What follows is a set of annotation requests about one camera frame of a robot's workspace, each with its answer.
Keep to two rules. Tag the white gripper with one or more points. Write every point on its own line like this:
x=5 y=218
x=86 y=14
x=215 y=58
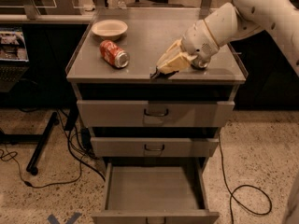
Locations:
x=197 y=43

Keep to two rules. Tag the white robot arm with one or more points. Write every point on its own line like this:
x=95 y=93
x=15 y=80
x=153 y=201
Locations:
x=233 y=21

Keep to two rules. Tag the white paper bowl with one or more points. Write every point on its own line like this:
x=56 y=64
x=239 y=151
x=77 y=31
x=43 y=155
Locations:
x=110 y=29

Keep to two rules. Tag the laptop computer on desk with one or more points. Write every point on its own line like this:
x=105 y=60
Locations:
x=14 y=61

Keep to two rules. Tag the black desk stand leg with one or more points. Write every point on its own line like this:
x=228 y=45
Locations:
x=39 y=139

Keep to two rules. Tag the grey open bottom drawer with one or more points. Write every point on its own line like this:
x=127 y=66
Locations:
x=172 y=193

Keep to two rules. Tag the grey top drawer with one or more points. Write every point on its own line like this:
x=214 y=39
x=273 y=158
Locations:
x=154 y=114

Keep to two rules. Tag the green soda can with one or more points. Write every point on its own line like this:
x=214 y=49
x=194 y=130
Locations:
x=199 y=64

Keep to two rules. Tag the red soda can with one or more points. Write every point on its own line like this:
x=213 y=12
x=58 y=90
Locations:
x=113 y=54

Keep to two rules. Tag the grey middle drawer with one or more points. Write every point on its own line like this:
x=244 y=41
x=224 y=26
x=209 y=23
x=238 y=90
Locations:
x=153 y=147

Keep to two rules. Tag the clear plastic bottle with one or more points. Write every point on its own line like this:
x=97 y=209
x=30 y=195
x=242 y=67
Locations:
x=121 y=4

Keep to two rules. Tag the grey metal drawer cabinet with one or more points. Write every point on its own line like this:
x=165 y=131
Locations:
x=150 y=32

